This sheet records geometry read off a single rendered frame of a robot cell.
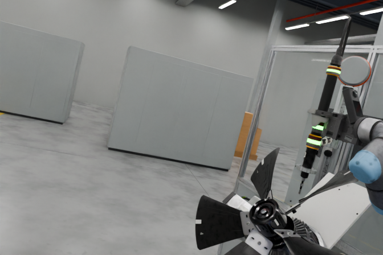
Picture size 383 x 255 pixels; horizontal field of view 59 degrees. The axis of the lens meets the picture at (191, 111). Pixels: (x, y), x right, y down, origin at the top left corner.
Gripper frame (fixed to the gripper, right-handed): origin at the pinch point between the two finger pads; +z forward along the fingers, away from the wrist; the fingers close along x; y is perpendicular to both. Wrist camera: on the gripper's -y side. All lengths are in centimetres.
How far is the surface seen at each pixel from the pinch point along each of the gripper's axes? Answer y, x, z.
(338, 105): -6, 55, 39
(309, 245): 43.3, 0.4, -12.0
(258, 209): 40.6, -5.5, 9.0
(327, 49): -40, 70, 71
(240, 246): 53, -13, 5
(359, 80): -21, 58, 33
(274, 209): 38.1, -2.6, 3.9
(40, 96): 108, -52, 731
